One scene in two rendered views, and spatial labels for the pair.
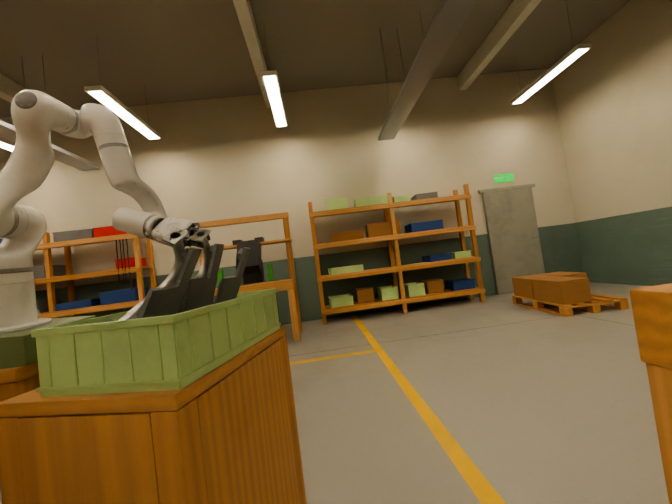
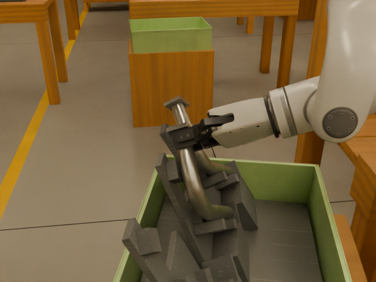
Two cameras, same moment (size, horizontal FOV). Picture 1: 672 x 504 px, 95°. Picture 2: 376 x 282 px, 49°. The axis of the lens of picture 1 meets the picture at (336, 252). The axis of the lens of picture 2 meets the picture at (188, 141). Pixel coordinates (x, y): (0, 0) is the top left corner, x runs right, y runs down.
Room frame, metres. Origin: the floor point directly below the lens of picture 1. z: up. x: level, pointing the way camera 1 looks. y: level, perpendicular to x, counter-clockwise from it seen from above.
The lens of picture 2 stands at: (1.66, 0.40, 1.52)
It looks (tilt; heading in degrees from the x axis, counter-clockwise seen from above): 28 degrees down; 176
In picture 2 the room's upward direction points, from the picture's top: straight up
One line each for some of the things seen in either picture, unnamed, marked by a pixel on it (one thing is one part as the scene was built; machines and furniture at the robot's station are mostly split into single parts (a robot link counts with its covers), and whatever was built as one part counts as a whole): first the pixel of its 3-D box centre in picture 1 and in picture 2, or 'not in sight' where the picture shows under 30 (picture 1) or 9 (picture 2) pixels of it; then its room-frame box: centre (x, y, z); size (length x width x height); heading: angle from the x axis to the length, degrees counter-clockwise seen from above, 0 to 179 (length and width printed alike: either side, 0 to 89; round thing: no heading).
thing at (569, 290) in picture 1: (561, 291); not in sight; (4.53, -3.18, 0.22); 1.20 x 0.81 x 0.44; 179
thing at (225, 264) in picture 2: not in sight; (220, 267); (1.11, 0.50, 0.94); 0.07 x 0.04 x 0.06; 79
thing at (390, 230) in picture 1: (394, 252); not in sight; (5.82, -1.09, 1.12); 3.01 x 0.54 x 2.23; 94
